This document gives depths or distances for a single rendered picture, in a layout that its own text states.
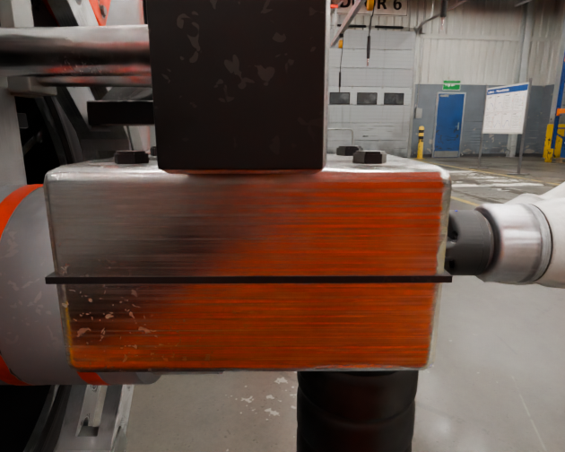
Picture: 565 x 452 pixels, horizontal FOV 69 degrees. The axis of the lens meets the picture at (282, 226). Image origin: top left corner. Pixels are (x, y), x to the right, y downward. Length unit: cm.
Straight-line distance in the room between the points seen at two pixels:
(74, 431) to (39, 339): 29
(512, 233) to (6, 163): 46
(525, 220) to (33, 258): 45
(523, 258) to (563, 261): 4
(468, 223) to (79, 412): 48
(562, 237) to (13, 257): 48
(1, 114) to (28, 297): 13
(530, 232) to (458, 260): 8
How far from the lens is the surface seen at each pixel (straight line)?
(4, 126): 34
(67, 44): 27
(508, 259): 49
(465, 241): 48
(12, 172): 35
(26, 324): 28
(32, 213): 29
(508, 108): 1056
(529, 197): 70
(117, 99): 37
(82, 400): 56
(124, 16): 106
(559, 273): 53
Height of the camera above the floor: 96
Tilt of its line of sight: 13 degrees down
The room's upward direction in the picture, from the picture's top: straight up
